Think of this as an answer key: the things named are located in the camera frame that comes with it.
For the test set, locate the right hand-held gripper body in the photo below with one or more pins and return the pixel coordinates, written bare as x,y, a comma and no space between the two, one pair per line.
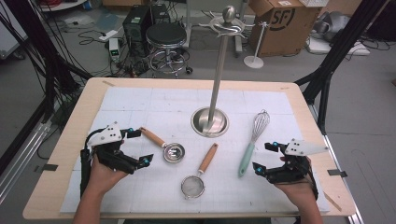
292,166

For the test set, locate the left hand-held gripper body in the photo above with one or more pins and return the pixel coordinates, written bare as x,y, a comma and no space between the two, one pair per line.
112,155

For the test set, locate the steel utensil rack stand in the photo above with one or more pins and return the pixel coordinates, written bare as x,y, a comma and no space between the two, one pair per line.
218,77

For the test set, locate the person's right hand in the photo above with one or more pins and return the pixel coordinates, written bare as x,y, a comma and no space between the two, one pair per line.
295,189

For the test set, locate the person's left hand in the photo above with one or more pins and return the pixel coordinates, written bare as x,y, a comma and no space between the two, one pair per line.
104,180

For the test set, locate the black tape strip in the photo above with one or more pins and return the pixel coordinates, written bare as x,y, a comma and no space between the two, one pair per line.
46,168
336,173

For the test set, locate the white power supply unit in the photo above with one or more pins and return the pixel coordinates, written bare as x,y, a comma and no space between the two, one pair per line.
114,49

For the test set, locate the white thin stand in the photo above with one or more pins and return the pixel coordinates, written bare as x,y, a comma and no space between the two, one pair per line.
254,60

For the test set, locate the white power strip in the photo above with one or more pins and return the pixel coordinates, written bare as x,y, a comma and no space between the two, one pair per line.
108,35

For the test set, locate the black computer tower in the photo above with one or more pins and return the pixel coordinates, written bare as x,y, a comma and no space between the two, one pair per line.
137,31

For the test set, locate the black round stool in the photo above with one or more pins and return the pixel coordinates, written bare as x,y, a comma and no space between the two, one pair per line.
166,35

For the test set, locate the cardboard box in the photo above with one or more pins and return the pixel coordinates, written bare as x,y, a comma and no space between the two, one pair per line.
286,31

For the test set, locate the white flat board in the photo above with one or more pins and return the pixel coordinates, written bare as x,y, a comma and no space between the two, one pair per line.
336,48

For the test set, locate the small black computer case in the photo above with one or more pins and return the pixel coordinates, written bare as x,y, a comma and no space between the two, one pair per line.
160,14

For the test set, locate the grey plastic housing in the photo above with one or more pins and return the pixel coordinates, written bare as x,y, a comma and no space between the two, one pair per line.
331,25

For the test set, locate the white round table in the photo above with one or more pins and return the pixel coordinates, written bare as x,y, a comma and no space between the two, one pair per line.
62,4

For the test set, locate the aluminium rail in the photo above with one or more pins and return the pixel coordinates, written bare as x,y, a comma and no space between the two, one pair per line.
21,155
345,174

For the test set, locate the black metal frame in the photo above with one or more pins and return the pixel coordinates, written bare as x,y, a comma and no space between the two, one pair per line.
342,46
46,46

